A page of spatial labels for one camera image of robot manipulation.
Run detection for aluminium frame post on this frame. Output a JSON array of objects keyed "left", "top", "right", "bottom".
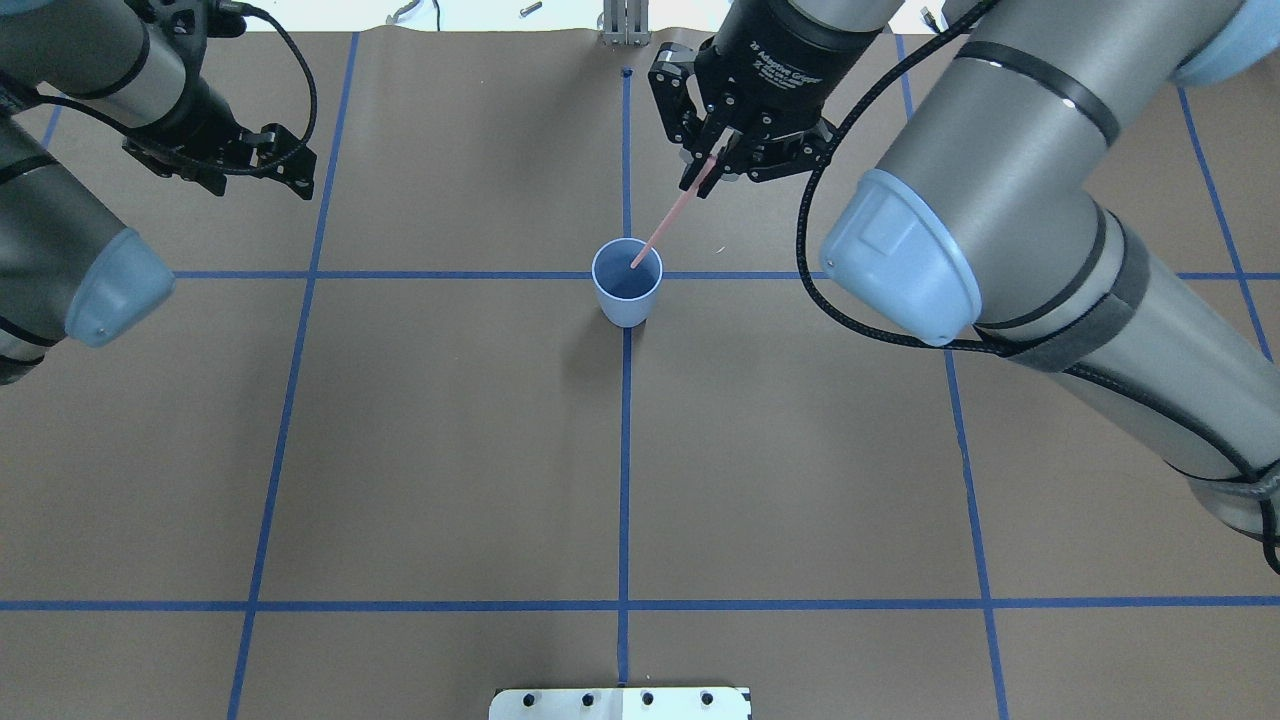
[{"left": 598, "top": 0, "right": 652, "bottom": 47}]

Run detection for blue plastic cup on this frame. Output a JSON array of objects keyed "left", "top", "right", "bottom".
[{"left": 590, "top": 237, "right": 666, "bottom": 329}]

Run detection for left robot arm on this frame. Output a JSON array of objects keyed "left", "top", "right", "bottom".
[{"left": 1, "top": 1, "right": 319, "bottom": 386}]

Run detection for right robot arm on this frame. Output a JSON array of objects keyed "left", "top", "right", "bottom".
[{"left": 648, "top": 1, "right": 1277, "bottom": 568}]

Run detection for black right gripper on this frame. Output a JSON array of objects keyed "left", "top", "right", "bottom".
[{"left": 648, "top": 1, "right": 881, "bottom": 200}]

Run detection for white central pillar with base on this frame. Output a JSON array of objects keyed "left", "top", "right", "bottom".
[{"left": 486, "top": 685, "right": 753, "bottom": 719}]

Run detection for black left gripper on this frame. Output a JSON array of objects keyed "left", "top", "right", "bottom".
[{"left": 122, "top": 79, "right": 317, "bottom": 201}]

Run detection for pink chopstick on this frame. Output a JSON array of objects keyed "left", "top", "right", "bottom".
[{"left": 628, "top": 154, "right": 721, "bottom": 270}]

